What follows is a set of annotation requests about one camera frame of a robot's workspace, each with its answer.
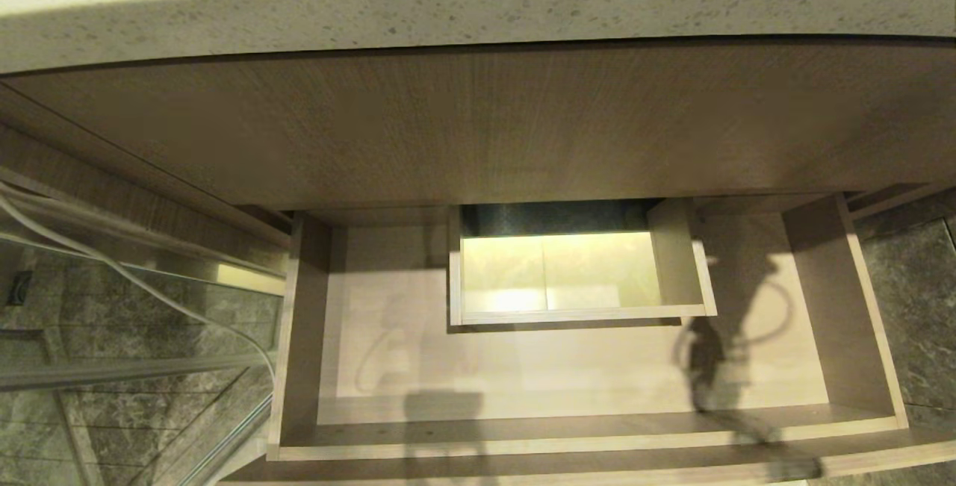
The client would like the light wooden vanity drawer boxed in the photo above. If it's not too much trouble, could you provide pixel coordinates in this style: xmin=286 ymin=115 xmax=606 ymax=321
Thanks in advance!
xmin=265 ymin=191 xmax=956 ymax=484

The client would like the light wooden vanity cabinet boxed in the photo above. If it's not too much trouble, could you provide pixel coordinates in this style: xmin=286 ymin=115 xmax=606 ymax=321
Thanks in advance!
xmin=0 ymin=37 xmax=956 ymax=249

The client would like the aluminium glass door bar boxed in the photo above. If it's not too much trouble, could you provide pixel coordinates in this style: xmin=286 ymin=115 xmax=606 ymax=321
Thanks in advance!
xmin=0 ymin=354 xmax=274 ymax=391

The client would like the clear glass shower panel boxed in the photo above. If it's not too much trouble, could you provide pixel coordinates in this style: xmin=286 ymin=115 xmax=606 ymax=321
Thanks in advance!
xmin=0 ymin=236 xmax=286 ymax=486

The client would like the aluminium shower track rail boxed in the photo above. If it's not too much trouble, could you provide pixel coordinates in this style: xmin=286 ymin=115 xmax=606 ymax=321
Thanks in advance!
xmin=0 ymin=165 xmax=291 ymax=298

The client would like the chrome floor rail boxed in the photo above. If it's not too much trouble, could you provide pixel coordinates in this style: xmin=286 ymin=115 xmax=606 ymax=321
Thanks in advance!
xmin=178 ymin=395 xmax=274 ymax=486

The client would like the thin white cable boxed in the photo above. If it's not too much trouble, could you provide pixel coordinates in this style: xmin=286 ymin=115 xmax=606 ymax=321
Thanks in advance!
xmin=0 ymin=186 xmax=279 ymax=382

